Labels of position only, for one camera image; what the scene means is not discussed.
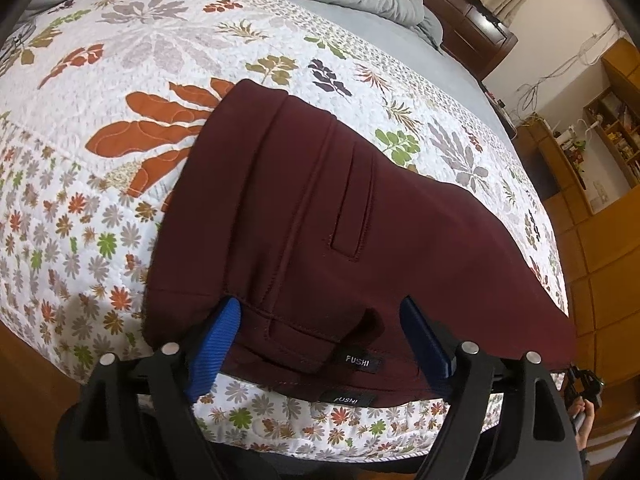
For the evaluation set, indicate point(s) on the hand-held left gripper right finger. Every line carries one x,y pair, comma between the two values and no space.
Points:
425,340

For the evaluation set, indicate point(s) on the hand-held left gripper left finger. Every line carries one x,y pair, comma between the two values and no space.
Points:
215,345

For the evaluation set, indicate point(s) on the maroon pants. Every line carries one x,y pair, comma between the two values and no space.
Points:
300,210

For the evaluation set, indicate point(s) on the person's right hand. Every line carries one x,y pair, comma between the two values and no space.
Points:
584,425

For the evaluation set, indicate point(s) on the floral quilt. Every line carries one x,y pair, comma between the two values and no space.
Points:
100,210

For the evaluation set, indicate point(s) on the wooden desk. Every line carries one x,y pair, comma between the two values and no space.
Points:
545,160

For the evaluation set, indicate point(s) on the dark wooden nightstand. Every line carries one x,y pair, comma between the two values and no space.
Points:
495,110

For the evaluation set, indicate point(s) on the wooden bookshelf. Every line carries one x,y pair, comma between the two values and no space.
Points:
620,110

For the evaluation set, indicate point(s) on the grey bed sheet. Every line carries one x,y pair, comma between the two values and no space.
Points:
400,45

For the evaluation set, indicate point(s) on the dark wooden headboard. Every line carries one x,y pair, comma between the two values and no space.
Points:
465,20

